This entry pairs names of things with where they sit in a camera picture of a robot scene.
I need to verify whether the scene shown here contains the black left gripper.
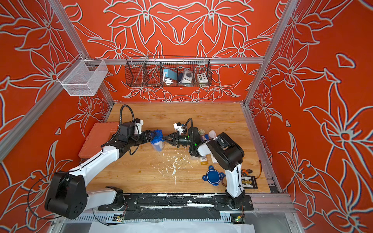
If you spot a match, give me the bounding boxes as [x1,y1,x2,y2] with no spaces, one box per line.
[129,130,156,148]

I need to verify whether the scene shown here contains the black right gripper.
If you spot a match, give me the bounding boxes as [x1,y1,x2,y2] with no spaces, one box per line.
[163,133,196,150]

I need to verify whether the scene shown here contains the clear container blue lid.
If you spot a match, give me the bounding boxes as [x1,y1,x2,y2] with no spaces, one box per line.
[151,130,164,152]

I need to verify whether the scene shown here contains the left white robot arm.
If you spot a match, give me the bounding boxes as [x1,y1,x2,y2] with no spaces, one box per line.
[44,130,155,219]

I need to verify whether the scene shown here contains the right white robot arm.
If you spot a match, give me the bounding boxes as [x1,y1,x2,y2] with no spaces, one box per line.
[163,127,245,209]

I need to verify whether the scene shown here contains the red plastic tool case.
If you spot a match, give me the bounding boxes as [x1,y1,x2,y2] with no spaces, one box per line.
[78,122,119,159]

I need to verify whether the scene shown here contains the yellow capped bottle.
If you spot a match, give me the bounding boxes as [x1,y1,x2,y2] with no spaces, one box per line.
[200,156,208,166]

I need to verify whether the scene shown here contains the white round soap packet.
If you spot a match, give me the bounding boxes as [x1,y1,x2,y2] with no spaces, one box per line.
[208,130,217,139]

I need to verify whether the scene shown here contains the white round dial device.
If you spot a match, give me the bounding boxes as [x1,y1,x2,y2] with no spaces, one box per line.
[178,70,193,85]

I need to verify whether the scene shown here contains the blue white item in basket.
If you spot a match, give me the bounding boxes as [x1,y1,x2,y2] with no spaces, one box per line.
[163,69,177,85]

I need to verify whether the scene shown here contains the white button box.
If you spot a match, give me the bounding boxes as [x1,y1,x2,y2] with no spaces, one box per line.
[196,73,208,86]

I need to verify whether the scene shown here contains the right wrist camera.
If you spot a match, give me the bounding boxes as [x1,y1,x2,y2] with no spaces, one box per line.
[173,122,185,135]

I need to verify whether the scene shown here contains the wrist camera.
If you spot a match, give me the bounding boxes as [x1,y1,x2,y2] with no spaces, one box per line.
[173,122,185,135]
[119,118,144,136]

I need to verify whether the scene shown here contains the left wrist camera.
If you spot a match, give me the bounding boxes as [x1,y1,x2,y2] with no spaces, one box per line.
[119,118,144,136]

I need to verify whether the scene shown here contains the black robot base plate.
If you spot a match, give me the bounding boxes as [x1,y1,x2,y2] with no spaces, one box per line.
[98,193,254,211]

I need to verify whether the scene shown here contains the black wire wall basket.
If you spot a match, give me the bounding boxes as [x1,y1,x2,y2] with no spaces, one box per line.
[124,55,212,87]

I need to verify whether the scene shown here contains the clear acrylic wall bin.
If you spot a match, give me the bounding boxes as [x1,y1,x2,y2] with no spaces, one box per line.
[57,60,108,97]

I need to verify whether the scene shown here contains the aluminium frame corner post right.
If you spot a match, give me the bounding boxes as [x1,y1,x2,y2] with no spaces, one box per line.
[243,0,298,107]

